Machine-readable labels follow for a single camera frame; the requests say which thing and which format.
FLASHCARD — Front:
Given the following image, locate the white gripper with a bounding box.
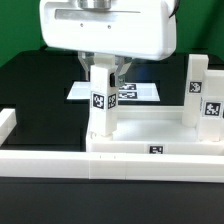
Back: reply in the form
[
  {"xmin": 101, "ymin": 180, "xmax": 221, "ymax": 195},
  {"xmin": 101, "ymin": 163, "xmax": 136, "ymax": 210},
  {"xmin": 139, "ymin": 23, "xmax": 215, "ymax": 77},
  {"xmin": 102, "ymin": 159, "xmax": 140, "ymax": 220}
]
[{"xmin": 39, "ymin": 0, "xmax": 177, "ymax": 87}]

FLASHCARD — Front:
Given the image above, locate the white desk top tray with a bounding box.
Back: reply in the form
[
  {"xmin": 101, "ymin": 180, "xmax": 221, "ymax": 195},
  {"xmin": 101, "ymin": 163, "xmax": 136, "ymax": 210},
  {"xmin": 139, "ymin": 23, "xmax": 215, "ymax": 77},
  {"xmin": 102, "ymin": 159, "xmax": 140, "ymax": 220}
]
[{"xmin": 86, "ymin": 105, "xmax": 224, "ymax": 156}]

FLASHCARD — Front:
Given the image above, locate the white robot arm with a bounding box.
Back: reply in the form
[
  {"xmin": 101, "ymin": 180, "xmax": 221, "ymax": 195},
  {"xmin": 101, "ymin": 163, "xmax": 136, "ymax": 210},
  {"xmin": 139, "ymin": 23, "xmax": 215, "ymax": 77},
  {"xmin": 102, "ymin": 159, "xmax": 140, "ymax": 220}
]
[{"xmin": 39, "ymin": 0, "xmax": 179, "ymax": 87}]

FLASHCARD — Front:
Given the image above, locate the marker tag sheet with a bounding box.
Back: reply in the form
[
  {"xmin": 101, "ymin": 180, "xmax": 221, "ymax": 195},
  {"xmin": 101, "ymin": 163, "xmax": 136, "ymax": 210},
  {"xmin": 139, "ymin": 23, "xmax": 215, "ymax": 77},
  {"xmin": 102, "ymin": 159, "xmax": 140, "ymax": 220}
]
[{"xmin": 67, "ymin": 82, "xmax": 160, "ymax": 102}]

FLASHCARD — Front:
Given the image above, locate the white left fence block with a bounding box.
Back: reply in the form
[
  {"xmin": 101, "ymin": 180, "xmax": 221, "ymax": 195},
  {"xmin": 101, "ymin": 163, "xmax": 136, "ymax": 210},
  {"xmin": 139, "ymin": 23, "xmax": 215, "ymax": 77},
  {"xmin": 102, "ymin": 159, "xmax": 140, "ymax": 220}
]
[{"xmin": 0, "ymin": 108, "xmax": 17, "ymax": 146}]

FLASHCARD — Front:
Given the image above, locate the white front fence bar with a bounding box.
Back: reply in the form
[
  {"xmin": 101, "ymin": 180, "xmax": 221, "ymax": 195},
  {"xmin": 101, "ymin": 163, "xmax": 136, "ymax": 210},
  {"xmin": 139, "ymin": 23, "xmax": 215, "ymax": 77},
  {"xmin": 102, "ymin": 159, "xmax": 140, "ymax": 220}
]
[{"xmin": 0, "ymin": 150, "xmax": 224, "ymax": 183}]

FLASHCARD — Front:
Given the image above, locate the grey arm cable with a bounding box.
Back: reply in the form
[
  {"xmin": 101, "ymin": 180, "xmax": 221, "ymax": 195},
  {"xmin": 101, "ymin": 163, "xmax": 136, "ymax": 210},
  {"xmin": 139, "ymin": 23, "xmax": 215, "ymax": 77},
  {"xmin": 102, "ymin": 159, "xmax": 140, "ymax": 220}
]
[{"xmin": 168, "ymin": 0, "xmax": 183, "ymax": 21}]

